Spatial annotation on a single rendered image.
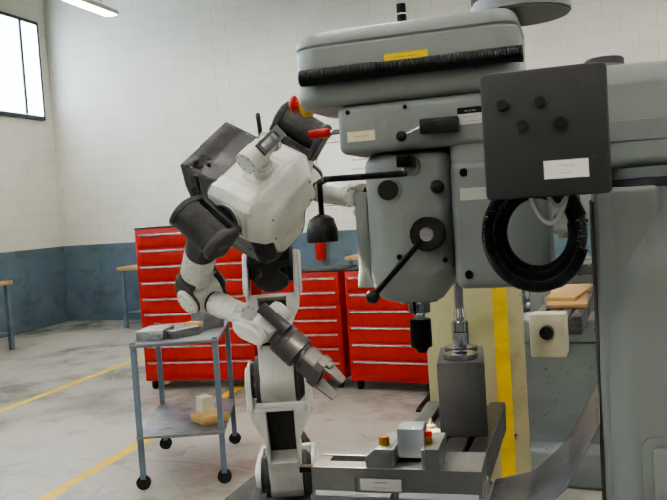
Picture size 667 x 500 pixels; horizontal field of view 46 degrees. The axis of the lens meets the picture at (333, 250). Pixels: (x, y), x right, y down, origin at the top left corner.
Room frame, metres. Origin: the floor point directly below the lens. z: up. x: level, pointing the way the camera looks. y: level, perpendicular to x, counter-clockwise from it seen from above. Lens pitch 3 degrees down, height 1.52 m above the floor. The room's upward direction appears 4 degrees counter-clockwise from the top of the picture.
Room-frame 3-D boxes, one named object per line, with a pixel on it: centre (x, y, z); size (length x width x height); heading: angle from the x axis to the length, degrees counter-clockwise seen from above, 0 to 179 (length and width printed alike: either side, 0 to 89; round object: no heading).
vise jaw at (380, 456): (1.61, -0.08, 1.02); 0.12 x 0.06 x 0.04; 165
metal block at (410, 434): (1.60, -0.14, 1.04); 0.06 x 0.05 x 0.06; 165
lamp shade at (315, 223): (1.78, 0.02, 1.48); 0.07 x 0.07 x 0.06
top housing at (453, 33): (1.74, -0.19, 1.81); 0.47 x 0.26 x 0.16; 73
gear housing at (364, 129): (1.73, -0.22, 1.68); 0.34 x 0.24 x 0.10; 73
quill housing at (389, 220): (1.74, -0.18, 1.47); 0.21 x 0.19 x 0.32; 163
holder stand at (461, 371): (2.07, -0.32, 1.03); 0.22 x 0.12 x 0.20; 170
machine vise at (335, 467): (1.61, -0.11, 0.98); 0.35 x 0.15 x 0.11; 75
